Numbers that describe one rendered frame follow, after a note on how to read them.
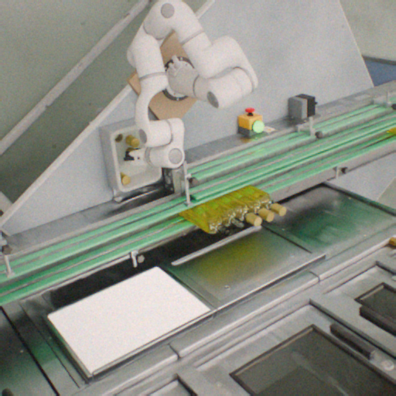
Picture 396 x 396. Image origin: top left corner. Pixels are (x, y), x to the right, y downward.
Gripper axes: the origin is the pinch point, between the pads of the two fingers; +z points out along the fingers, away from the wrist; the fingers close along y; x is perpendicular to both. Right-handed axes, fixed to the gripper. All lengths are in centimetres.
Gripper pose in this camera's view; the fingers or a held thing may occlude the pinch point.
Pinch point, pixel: (134, 154)
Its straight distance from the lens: 194.9
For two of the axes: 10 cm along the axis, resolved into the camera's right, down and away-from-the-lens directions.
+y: 8.1, -3.0, 5.0
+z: -5.4, -0.9, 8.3
